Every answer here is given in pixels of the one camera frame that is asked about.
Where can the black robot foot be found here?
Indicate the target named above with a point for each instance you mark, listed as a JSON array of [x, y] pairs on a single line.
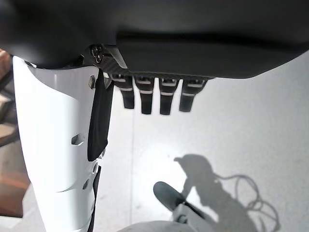
[[169, 195]]

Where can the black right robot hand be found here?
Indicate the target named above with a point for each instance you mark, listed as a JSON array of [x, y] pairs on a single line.
[[169, 36]]

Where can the white robot leg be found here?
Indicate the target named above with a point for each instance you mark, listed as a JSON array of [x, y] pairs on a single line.
[[53, 135]]

